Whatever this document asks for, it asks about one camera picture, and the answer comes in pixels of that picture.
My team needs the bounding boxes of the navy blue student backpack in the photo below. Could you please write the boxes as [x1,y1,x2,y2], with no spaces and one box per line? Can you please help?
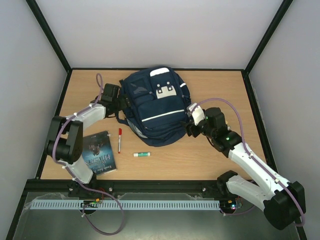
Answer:
[117,66,192,147]

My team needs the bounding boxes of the dark Wuthering Heights book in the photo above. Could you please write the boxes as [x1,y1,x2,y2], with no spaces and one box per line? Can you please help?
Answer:
[82,131,117,176]

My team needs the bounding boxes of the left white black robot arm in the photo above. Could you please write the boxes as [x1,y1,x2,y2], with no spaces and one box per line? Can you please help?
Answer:
[44,83,130,184]

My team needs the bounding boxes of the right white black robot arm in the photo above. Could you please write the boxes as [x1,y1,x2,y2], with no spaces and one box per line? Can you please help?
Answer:
[184,103,306,230]

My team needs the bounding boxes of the red marker pen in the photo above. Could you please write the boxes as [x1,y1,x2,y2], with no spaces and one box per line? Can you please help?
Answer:
[117,128,122,154]

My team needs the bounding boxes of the green white glue stick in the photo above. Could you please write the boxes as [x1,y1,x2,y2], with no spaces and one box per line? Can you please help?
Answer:
[133,152,151,158]

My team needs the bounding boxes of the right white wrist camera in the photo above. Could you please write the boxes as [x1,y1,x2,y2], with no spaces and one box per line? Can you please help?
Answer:
[186,103,205,126]

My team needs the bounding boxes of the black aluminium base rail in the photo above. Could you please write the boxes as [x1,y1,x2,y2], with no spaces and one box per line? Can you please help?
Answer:
[23,179,238,200]

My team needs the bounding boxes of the black frame post left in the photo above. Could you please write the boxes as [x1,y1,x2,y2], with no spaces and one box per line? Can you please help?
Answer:
[26,0,72,73]

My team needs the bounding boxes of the black frame post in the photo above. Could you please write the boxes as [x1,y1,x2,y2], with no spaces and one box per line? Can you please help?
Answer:
[26,0,72,73]
[244,0,293,75]

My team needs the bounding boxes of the light blue slotted cable duct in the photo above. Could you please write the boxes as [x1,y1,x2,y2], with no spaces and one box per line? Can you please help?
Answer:
[30,199,220,211]

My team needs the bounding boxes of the black frame post right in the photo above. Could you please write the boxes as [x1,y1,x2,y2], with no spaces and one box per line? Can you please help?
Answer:
[244,0,293,75]

